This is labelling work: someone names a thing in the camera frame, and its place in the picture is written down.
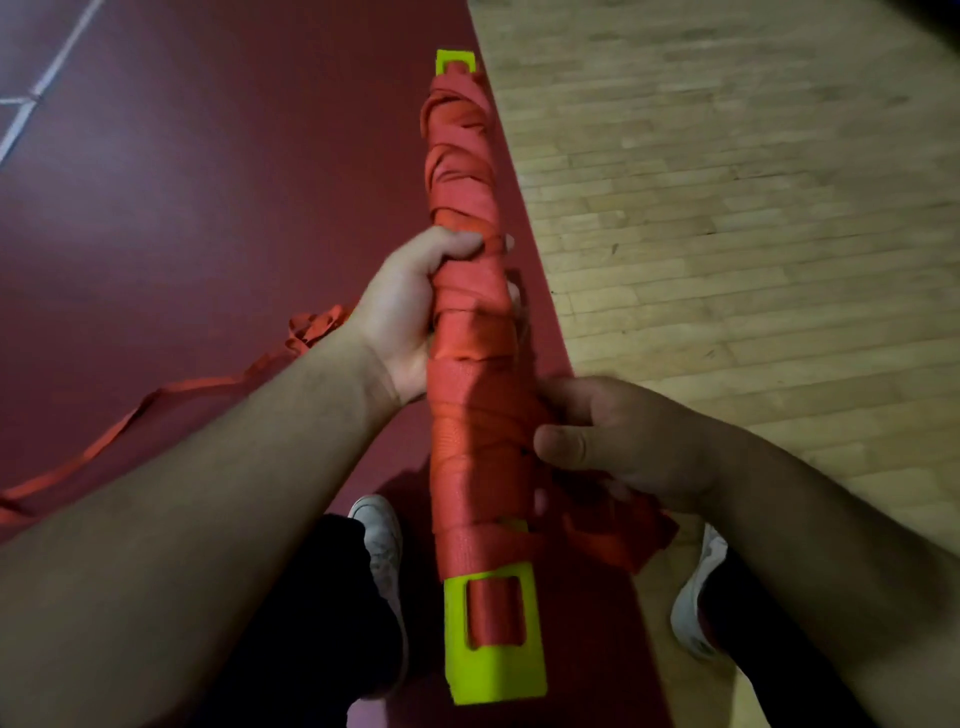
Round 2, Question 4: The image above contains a person's right hand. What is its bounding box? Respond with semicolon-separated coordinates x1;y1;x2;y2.
532;374;740;519

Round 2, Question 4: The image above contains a person's left hand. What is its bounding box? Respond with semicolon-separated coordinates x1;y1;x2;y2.
348;226;523;410

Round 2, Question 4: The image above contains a person's right forearm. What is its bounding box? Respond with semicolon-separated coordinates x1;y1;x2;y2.
698;431;960;728

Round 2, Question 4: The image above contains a person's left forearm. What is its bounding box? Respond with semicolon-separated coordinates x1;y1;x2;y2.
0;320;405;728

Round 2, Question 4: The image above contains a white right shoe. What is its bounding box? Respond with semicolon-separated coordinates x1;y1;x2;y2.
668;523;731;664

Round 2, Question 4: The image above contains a white shoe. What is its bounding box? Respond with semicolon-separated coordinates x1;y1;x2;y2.
347;494;411;703
668;523;731;664

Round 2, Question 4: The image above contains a white left shoe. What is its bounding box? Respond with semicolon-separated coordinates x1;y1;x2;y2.
347;494;411;703

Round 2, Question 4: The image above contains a black right trouser leg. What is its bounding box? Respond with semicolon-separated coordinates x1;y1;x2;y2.
697;549;879;728

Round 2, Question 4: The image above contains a black trouser leg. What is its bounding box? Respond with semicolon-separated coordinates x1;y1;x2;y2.
697;549;879;728
187;513;406;728

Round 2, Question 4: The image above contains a black left trouser leg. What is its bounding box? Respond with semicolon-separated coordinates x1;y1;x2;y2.
187;513;406;728

